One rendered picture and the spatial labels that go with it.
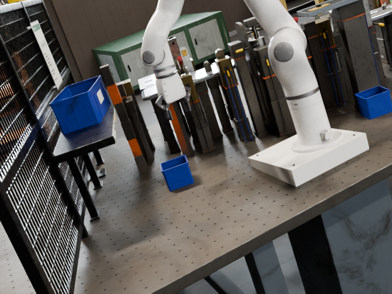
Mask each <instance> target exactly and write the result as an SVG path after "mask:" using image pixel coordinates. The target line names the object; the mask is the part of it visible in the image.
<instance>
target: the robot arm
mask: <svg viewBox="0 0 392 294"><path fill-rule="evenodd" d="M244 2H245V3H246V5H247V7H248V8H249V10H250V12H251V13H252V14H253V16H254V17H255V18H256V20H257V21H258V23H259V24H260V25H261V27H262V28H263V29H264V31H265V32H266V34H267V35H268V37H269V39H270V42H269V45H268V57H269V61H270V64H271V66H272V69H273V71H274V73H275V75H276V77H277V78H278V80H279V81H280V83H281V85H282V88H283V91H284V94H285V97H286V101H287V103H288V107H289V110H290V113H291V116H292V120H293V123H294V125H295V129H296V132H297V135H298V140H296V141H295V142H294V143H293V144H292V145H291V148H292V150H293V151H294V152H297V153H307V152H313V151H318V150H320V149H324V148H327V147H329V146H331V145H333V144H335V143H337V142H338V141H340V140H341V139H342V137H343V133H342V131H341V130H338V129H331V127H330V123H329V120H328V117H327V113H326V110H325V107H324V103H323V100H322V97H321V93H320V90H319V86H318V83H317V80H316V77H315V75H314V72H313V70H312V68H311V67H310V64H309V62H308V60H307V57H306V53H305V49H306V46H307V40H306V36H305V34H304V32H303V31H302V29H301V28H300V27H299V25H298V24H297V23H296V22H295V20H294V19H293V18H292V16H291V15H290V14H289V13H288V11H287V10H286V9H285V8H284V7H283V5H282V4H281V3H280V1H279V0H244ZM183 3H184V0H159V2H158V5H157V8H156V10H155V12H154V14H153V15H152V17H151V19H150V21H149V23H148V25H147V28H146V30H145V34H144V36H143V38H142V39H143V42H142V47H141V60H142V62H143V64H144V65H146V66H148V67H152V69H153V72H154V74H155V77H157V79H156V88H157V93H158V96H159V97H158V99H157V100H156V102H155V104H156V105H157V106H158V108H159V109H161V110H162V111H164V113H165V116H166V118H167V120H173V116H172V113H171V111H170V110H169V106H170V103H172V102H175V101H177V100H179V99H182V100H183V105H184V109H185V111H191V107H190V103H189V100H190V95H191V94H190V93H191V88H190V87H186V86H184V85H183V83H182V81H181V79H180V77H179V75H178V73H177V72H175V71H176V67H175V64H174V61H173V57H172V54H171V52H170V48H169V45H168V42H167V37H168V35H169V33H170V31H171V29H172V27H173V26H174V24H175V23H176V22H177V20H178V18H179V17H180V13H181V10H182V7H183ZM161 104H163V105H161Z"/></svg>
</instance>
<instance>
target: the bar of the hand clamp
mask: <svg viewBox="0 0 392 294"><path fill-rule="evenodd" d="M167 41H168V44H169V47H170V50H171V53H172V56H173V59H174V63H175V65H176V68H177V72H178V74H179V76H181V74H180V70H179V65H178V62H177V57H178V56H181V52H180V49H179V46H178V43H177V40H176V38H175V37H169V38H168V40H167ZM181 57H182V56H181ZM183 68H184V72H185V74H187V71H186V68H185V65H184V62H183Z"/></svg>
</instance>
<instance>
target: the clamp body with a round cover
mask: <svg viewBox="0 0 392 294"><path fill-rule="evenodd" d="M314 21H315V23H316V27H317V31H318V41H319V44H320V48H321V53H322V56H323V60H324V65H325V70H326V73H327V77H328V81H329V84H330V89H331V93H332V98H333V101H334V106H335V107H337V106H339V108H340V107H341V106H340V105H342V107H343V106H344V105H343V104H345V106H346V105H347V104H346V103H347V102H350V101H349V99H348V96H347V91H346V88H345V83H344V79H343V75H342V71H341V70H340V67H339V64H338V59H337V55H336V52H335V47H336V45H335V40H334V35H333V31H332V27H331V23H330V19H327V18H320V19H317V20H314Z"/></svg>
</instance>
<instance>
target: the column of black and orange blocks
mask: <svg viewBox="0 0 392 294"><path fill-rule="evenodd" d="M100 70H101V73H102V75H103V78H104V81H105V83H106V86H107V90H108V93H109V95H110V98H111V101H112V102H113V105H114V107H115V109H116V112H117V114H118V117H119V119H120V122H121V126H122V129H123V131H124V134H125V137H126V139H127V141H128V143H129V146H130V148H131V150H132V153H133V156H134V160H135V163H136V165H137V168H138V170H139V173H140V174H144V173H147V172H148V171H149V170H148V166H147V164H146V161H145V158H144V156H143V153H142V152H141V149H140V147H139V144H138V141H137V138H136V136H135V132H134V129H133V127H132V124H131V122H130V119H129V118H128V115H127V112H126V109H125V107H124V105H123V101H122V98H121V95H120V93H119V90H118V87H117V85H116V83H115V81H114V78H113V76H112V74H113V73H111V71H110V68H109V65H108V64H107V65H103V66H101V67H100Z"/></svg>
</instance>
